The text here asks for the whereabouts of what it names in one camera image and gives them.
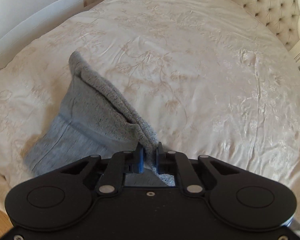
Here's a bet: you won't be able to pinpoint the cream embroidered bedspread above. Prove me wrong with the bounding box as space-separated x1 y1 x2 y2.
0 0 300 207

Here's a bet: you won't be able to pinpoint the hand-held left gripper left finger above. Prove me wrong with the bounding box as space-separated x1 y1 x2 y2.
60 144 145 196

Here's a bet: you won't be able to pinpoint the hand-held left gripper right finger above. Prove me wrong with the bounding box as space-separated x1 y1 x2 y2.
155 142 240 197

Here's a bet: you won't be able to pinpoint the cream tufted headboard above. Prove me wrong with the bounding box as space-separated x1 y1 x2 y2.
191 0 300 62

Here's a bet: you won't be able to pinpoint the grey knit pants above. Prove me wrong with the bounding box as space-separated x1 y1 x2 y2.
23 51 176 187

